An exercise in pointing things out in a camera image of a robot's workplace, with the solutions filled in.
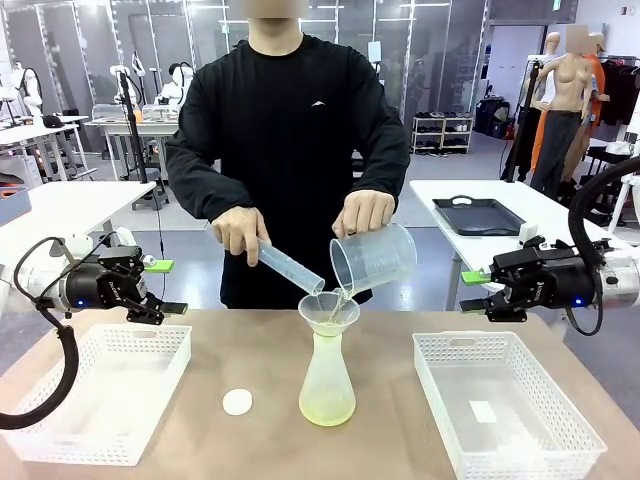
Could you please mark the clear graduated cylinder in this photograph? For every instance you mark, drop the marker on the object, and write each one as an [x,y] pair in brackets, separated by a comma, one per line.
[290,270]

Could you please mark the white round stopper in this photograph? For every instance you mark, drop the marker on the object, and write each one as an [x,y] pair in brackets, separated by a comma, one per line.
[237,401]

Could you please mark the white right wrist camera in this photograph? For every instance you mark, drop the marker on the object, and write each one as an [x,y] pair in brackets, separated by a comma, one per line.
[528,234]

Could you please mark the person in black sweater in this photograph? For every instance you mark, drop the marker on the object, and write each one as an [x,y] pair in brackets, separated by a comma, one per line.
[285,125]

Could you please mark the white perforated plastic basket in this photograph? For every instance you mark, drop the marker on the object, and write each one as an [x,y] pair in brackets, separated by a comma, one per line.
[100,450]
[500,460]

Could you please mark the person's left hand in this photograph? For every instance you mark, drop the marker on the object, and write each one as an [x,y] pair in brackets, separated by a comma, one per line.
[365,212]

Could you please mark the black suitcase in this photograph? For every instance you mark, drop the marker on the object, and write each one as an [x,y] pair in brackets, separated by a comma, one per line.
[492,117]

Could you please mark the person's right forearm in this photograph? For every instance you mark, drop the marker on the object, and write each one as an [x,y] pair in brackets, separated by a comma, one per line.
[205,190]

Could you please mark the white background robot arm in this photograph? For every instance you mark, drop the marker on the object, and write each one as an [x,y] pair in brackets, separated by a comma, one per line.
[175,82]
[27,90]

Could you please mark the clear plastic beaker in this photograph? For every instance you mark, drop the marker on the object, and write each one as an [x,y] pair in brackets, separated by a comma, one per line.
[380,260]

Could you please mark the black plastic tray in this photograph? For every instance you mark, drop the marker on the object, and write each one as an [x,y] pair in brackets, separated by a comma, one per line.
[480,217]

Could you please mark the dark clothes on rack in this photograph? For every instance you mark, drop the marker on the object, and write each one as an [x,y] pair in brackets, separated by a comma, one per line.
[620,90]

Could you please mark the beige mannequin grey trousers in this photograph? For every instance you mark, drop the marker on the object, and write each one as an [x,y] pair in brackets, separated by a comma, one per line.
[570,75]

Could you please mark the white table with grey box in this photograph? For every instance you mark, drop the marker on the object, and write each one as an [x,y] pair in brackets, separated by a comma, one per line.
[75,205]

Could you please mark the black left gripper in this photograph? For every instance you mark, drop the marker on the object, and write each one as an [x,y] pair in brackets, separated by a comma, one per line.
[105,285]

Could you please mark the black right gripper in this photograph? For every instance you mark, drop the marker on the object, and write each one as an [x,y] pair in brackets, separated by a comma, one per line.
[550,282]

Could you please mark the person's right hand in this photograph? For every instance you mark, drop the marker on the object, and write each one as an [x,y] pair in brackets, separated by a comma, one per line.
[242,230]

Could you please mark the white shoe rack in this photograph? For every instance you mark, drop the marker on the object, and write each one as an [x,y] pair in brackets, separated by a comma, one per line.
[442,132]

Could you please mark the black tripod stand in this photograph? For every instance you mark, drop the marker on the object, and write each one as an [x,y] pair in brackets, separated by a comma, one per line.
[131,120]
[525,115]

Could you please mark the grey storage box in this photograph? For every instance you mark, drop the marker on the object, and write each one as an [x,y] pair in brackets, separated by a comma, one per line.
[12,205]

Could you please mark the white table with tray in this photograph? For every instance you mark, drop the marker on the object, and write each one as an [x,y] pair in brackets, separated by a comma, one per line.
[550,200]

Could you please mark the mannequin with orange clothes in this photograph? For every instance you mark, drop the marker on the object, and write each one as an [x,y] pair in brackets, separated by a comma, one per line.
[597,70]

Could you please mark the clear plastic funnel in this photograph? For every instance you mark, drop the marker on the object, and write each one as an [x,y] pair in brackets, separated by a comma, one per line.
[320,320]

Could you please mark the person's left forearm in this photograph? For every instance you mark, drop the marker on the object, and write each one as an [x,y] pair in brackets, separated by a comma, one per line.
[385,170]

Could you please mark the black cap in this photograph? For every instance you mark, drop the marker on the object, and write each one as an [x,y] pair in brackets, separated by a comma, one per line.
[52,121]

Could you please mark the translucent conical flask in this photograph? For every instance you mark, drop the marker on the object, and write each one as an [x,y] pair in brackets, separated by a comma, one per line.
[327,390]

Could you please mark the white paper label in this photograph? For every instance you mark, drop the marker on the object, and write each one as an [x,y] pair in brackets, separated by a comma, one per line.
[483,411]

